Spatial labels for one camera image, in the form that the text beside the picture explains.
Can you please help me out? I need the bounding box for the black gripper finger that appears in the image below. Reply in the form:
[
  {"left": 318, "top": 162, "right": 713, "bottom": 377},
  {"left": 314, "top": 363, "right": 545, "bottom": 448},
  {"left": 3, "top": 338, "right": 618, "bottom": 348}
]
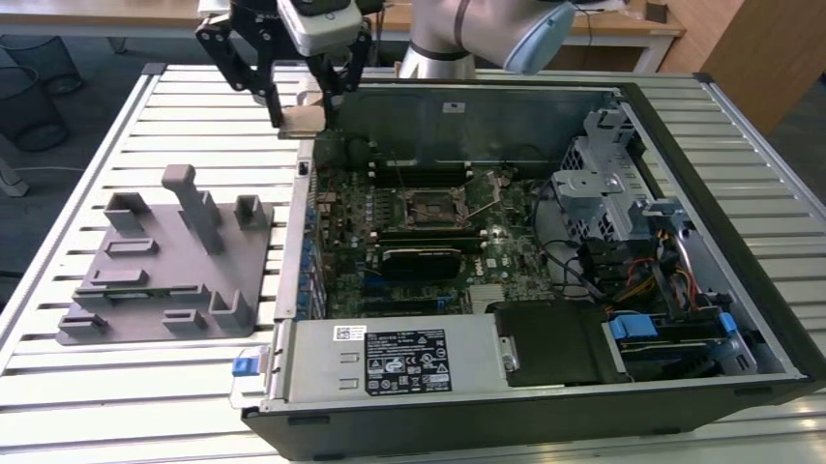
[
  {"left": 306, "top": 28, "right": 374, "bottom": 131},
  {"left": 195, "top": 2, "right": 286, "bottom": 130}
]

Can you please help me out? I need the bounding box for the silver-topped CPU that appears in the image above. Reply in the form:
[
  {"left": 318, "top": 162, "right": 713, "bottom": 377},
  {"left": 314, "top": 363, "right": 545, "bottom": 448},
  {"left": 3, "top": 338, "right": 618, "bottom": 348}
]
[{"left": 279, "top": 103, "right": 327, "bottom": 141}]

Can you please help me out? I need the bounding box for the metal socket cover frame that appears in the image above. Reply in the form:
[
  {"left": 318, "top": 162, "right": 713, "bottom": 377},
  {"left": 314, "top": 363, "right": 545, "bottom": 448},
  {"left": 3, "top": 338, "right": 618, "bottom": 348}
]
[{"left": 458, "top": 169, "right": 510, "bottom": 218}]

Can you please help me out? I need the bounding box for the CPU socket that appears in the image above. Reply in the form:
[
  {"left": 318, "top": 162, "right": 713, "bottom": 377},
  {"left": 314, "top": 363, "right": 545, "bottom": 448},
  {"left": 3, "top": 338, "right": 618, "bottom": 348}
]
[{"left": 401, "top": 187, "right": 473, "bottom": 229}]

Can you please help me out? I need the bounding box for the wooden desk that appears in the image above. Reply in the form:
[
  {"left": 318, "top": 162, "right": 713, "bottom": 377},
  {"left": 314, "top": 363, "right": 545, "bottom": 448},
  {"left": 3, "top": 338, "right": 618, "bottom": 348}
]
[{"left": 0, "top": 0, "right": 688, "bottom": 73}]

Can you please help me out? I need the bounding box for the black mesh waste bin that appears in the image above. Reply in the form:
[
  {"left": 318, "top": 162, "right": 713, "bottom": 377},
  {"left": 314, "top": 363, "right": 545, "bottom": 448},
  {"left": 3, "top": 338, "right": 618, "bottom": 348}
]
[
  {"left": 0, "top": 36, "right": 86, "bottom": 96},
  {"left": 0, "top": 65, "right": 71, "bottom": 154}
]

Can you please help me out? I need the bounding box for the green motherboard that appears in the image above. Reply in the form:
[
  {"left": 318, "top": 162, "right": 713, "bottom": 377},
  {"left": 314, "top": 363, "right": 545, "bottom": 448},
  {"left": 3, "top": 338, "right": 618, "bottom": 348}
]
[{"left": 307, "top": 161, "right": 570, "bottom": 321}]

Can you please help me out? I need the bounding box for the grey plastic parts rack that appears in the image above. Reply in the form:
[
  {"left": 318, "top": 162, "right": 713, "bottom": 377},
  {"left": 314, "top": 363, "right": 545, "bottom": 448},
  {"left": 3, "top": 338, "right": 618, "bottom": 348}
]
[{"left": 57, "top": 163, "right": 279, "bottom": 347}]

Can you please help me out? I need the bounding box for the perforated metal drive cage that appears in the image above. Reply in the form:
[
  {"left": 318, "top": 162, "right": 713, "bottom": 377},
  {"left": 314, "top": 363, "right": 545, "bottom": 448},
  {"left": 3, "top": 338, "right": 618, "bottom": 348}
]
[{"left": 552, "top": 108, "right": 657, "bottom": 243}]

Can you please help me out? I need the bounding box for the black expansion slot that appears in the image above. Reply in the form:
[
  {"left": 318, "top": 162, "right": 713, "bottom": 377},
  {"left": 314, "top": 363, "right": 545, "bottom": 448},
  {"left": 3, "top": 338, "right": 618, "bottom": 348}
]
[{"left": 362, "top": 298, "right": 453, "bottom": 314}]

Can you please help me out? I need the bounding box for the green RAM stick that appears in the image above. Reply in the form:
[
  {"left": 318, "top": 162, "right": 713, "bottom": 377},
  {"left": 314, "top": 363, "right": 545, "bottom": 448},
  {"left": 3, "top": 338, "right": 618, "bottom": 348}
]
[{"left": 75, "top": 285, "right": 202, "bottom": 297}]

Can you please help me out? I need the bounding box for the silver chipset heatsink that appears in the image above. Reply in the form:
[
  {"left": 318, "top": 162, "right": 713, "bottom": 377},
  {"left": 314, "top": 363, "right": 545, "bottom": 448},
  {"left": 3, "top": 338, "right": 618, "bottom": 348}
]
[{"left": 468, "top": 284, "right": 510, "bottom": 309}]

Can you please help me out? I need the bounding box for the silver power supply unit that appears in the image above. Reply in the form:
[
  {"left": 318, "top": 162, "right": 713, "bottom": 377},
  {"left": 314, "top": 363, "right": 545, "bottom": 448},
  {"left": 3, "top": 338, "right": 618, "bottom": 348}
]
[{"left": 261, "top": 316, "right": 506, "bottom": 403}]

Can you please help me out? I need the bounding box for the wooden cabinet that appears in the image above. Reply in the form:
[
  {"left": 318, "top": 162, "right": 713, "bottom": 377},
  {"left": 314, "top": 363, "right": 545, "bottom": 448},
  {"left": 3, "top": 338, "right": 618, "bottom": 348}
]
[{"left": 657, "top": 0, "right": 826, "bottom": 136}]

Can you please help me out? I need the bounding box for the black plastic cover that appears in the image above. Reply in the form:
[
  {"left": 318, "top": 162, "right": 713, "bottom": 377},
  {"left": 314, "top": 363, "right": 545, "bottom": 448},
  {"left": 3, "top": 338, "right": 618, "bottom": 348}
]
[{"left": 493, "top": 299, "right": 622, "bottom": 389}]

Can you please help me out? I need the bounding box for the grey metal retention bar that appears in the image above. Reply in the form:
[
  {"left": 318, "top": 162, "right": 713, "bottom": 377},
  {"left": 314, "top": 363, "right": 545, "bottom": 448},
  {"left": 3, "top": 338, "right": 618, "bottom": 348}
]
[{"left": 636, "top": 197, "right": 734, "bottom": 323}]

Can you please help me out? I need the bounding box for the blue disk carrier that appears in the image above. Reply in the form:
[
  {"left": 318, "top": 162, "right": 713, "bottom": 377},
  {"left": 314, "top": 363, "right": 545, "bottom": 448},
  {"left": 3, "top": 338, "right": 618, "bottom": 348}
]
[{"left": 609, "top": 312, "right": 661, "bottom": 345}]

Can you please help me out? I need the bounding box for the black disk drive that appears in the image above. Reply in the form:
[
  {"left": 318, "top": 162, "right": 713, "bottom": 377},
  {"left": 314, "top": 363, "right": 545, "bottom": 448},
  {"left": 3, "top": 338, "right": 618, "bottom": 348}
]
[{"left": 618, "top": 337, "right": 725, "bottom": 383}]

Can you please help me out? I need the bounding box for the black and silver PC case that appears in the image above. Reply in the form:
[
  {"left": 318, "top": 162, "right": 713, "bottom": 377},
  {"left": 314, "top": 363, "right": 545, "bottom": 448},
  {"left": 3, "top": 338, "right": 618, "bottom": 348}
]
[{"left": 239, "top": 79, "right": 826, "bottom": 463}]

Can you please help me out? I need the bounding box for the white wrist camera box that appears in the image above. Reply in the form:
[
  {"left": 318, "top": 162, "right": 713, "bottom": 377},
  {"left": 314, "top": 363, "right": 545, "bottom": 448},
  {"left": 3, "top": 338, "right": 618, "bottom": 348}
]
[{"left": 275, "top": 0, "right": 365, "bottom": 58}]

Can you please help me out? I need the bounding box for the coloured power wire bundle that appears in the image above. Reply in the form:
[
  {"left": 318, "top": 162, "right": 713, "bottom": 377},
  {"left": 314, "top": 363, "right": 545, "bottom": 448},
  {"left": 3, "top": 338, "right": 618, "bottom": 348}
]
[{"left": 604, "top": 226, "right": 709, "bottom": 313}]

